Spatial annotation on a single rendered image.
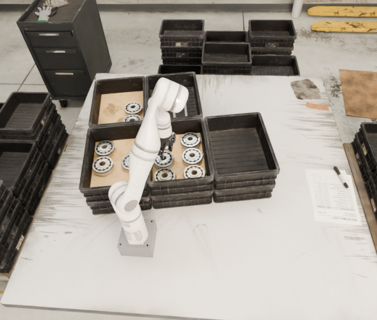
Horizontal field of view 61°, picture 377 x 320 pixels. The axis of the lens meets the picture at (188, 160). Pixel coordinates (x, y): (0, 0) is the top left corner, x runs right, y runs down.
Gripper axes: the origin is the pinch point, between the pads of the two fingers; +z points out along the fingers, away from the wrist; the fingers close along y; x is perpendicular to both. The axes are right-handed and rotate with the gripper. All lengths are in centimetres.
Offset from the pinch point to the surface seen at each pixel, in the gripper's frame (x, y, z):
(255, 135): -26.5, 41.5, 4.5
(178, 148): 0.2, 9.0, 4.9
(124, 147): 22.7, -8.0, 5.1
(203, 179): -26.8, -4.3, -4.8
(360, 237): -93, 27, 17
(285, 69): 14, 166, 48
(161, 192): -12.3, -17.1, 3.8
